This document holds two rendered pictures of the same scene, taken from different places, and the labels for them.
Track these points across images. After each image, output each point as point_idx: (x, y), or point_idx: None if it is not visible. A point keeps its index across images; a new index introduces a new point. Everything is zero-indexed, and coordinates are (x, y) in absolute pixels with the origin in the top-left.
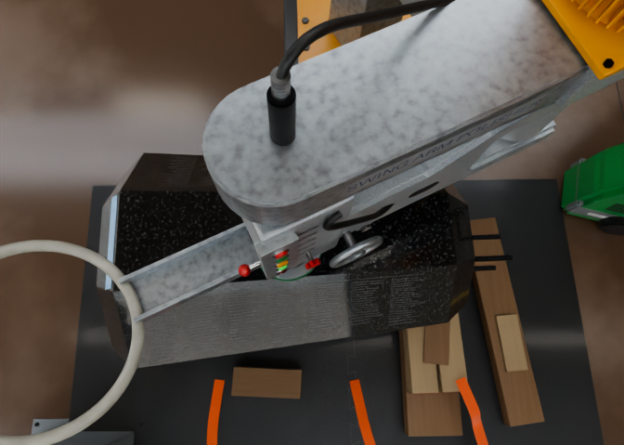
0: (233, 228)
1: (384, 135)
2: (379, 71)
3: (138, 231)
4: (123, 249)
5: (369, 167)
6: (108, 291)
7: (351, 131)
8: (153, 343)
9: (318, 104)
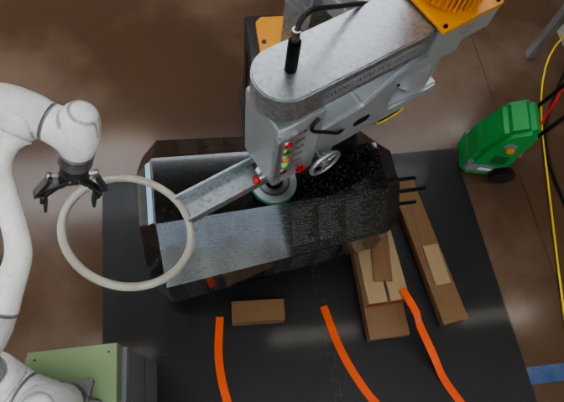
0: (243, 160)
1: (341, 65)
2: (334, 38)
3: (168, 183)
4: (159, 195)
5: (335, 81)
6: (150, 225)
7: (324, 65)
8: None
9: (305, 54)
